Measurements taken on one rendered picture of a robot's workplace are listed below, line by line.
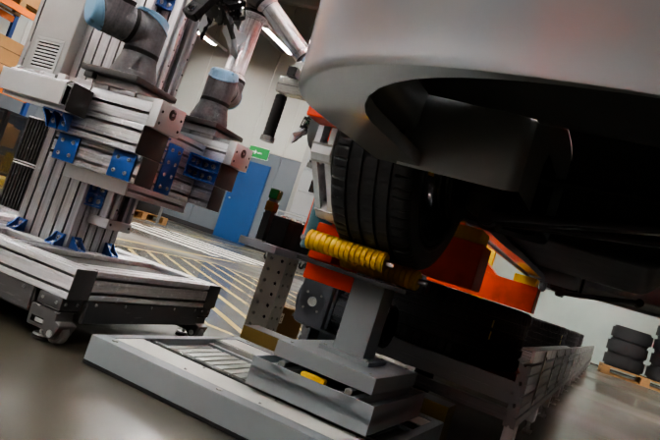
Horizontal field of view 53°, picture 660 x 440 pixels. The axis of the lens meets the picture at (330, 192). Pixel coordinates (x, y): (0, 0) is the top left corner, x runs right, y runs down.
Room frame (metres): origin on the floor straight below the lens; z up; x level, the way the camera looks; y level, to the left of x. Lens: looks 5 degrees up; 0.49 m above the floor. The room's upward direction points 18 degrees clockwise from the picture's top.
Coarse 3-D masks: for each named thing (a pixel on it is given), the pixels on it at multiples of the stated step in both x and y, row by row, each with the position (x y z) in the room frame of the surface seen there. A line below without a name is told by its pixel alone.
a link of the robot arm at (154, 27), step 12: (144, 12) 2.07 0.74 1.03; (156, 12) 2.07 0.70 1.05; (144, 24) 2.05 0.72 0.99; (156, 24) 2.08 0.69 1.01; (168, 24) 2.11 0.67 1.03; (132, 36) 2.05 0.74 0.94; (144, 36) 2.06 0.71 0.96; (156, 36) 2.08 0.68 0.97; (144, 48) 2.07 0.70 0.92; (156, 48) 2.10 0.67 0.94
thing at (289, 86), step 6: (282, 78) 1.96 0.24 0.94; (288, 78) 1.95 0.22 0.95; (282, 84) 1.95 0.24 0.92; (288, 84) 1.94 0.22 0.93; (294, 84) 1.94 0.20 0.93; (276, 90) 1.96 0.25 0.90; (282, 90) 1.95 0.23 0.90; (288, 90) 1.94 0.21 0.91; (294, 90) 1.93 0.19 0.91; (288, 96) 1.98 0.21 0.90; (294, 96) 1.96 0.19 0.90; (300, 96) 1.93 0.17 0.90
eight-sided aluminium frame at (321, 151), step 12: (324, 132) 1.80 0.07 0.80; (336, 132) 1.78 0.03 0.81; (312, 144) 1.80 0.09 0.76; (324, 144) 1.78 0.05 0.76; (312, 156) 1.81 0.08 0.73; (324, 156) 1.79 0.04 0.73; (312, 168) 1.83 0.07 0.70; (324, 168) 1.86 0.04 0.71; (324, 180) 1.89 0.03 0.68; (324, 192) 1.91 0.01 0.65; (324, 204) 1.92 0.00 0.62; (324, 216) 1.92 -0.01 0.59
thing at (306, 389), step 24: (264, 360) 1.80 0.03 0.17; (288, 360) 1.82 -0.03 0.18; (264, 384) 1.79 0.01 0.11; (288, 384) 1.76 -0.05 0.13; (312, 384) 1.73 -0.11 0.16; (336, 384) 1.90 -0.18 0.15; (312, 408) 1.72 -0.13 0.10; (336, 408) 1.70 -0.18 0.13; (360, 408) 1.67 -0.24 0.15; (384, 408) 1.74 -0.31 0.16; (408, 408) 1.96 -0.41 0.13; (360, 432) 1.66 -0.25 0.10
